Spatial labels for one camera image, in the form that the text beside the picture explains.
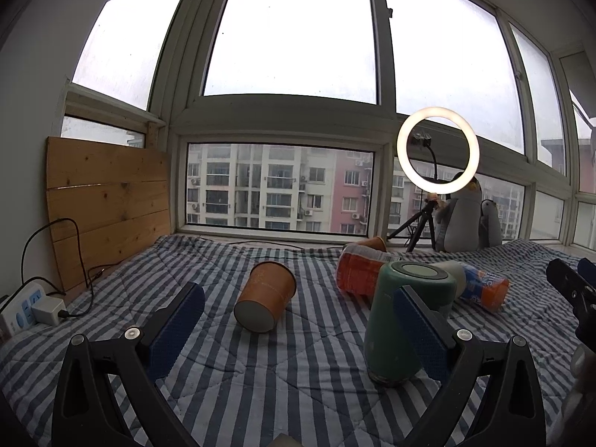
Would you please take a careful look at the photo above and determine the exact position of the green metal thermos cup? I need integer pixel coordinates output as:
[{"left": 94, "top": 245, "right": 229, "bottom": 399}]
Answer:
[{"left": 365, "top": 260, "right": 457, "bottom": 384}]

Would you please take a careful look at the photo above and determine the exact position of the small orange paper cup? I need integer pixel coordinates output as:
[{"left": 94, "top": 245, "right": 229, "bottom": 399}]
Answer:
[{"left": 358, "top": 236, "right": 387, "bottom": 252}]

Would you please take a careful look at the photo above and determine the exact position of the orange paper cup lying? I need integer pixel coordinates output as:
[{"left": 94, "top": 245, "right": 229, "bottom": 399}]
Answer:
[{"left": 233, "top": 260, "right": 297, "bottom": 334}]

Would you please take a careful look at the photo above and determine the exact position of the white knit gloved hand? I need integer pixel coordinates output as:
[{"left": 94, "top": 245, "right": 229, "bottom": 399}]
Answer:
[{"left": 546, "top": 343, "right": 596, "bottom": 446}]

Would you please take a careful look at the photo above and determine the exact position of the white blue orange bottle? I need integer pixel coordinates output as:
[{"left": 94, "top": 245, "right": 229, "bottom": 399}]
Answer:
[{"left": 434, "top": 260, "right": 510, "bottom": 312}]

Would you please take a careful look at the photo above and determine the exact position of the small grey penguin plush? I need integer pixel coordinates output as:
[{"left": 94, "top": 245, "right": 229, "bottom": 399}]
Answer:
[{"left": 479, "top": 199, "right": 502, "bottom": 248}]

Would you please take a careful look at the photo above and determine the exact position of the white charger adapter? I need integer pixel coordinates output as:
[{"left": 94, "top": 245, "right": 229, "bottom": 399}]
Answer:
[{"left": 31, "top": 296, "right": 66, "bottom": 326}]

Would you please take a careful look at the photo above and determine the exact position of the white power strip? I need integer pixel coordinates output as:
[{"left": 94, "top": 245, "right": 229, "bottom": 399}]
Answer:
[{"left": 1, "top": 280, "right": 45, "bottom": 340}]

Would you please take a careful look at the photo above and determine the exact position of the large grey penguin plush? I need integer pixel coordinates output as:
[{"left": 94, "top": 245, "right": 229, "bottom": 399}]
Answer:
[{"left": 434, "top": 178, "right": 482, "bottom": 252}]

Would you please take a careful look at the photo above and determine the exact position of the black tripod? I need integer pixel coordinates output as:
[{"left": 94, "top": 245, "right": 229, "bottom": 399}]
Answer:
[{"left": 387, "top": 199, "right": 438, "bottom": 252}]

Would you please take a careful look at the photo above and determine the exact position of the red plastic snack jar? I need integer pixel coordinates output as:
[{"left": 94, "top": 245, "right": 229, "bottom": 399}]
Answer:
[{"left": 335, "top": 243, "right": 393, "bottom": 299}]

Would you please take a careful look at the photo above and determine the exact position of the blue striped quilt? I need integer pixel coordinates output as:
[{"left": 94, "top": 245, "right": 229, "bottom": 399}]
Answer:
[{"left": 1, "top": 235, "right": 579, "bottom": 446}]

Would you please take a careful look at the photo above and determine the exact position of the wooden plank board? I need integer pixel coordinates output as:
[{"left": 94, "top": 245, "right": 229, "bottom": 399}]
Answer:
[{"left": 45, "top": 137, "right": 171, "bottom": 292}]

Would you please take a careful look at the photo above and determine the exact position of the black cable on board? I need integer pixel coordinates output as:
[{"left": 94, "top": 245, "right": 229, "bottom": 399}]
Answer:
[{"left": 0, "top": 217, "right": 123, "bottom": 320}]

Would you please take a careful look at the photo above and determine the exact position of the white ring light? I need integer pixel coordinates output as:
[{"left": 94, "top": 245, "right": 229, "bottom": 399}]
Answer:
[{"left": 395, "top": 106, "right": 481, "bottom": 195}]

